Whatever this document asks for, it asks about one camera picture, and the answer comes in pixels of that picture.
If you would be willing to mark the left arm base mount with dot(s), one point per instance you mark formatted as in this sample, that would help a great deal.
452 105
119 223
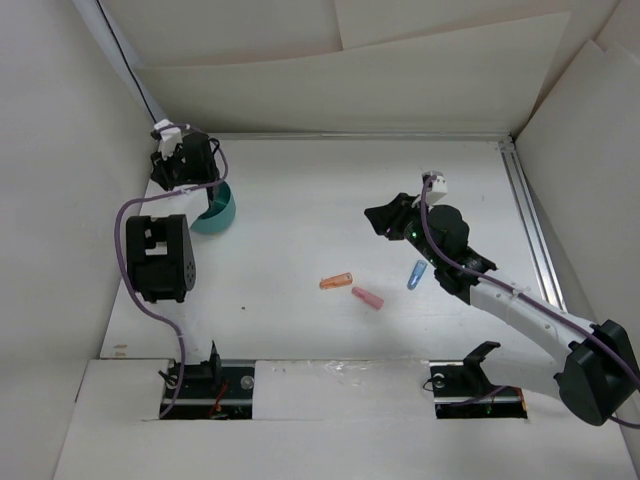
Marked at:
214 389

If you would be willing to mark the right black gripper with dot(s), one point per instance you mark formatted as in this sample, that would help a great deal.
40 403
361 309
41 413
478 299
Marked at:
389 215

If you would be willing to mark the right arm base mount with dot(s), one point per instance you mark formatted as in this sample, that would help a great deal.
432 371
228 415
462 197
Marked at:
461 390

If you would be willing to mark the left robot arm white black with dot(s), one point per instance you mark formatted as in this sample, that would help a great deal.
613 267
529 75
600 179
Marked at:
155 253

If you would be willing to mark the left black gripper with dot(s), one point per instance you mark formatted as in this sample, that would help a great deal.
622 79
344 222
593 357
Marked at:
160 172

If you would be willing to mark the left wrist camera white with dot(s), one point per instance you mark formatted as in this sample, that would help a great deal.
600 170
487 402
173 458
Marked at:
169 137

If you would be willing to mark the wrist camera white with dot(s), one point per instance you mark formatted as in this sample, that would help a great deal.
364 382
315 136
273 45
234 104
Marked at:
436 187
169 137

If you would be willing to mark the blue highlighter marker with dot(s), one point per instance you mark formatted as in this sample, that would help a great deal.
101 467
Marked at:
416 274

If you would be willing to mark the teal round compartment organizer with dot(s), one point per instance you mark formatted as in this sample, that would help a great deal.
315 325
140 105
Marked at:
220 212

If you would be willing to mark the orange highlighter marker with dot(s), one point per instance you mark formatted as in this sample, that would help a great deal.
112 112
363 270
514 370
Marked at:
337 281

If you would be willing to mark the pink highlighter marker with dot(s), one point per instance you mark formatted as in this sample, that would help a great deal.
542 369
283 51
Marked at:
368 298

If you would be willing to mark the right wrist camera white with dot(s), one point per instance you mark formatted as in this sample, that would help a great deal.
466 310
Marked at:
436 187

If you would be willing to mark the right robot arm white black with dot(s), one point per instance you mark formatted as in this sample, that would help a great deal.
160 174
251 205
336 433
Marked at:
593 371

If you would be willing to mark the aluminium rail right side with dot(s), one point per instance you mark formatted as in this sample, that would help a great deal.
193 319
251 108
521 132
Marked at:
544 268

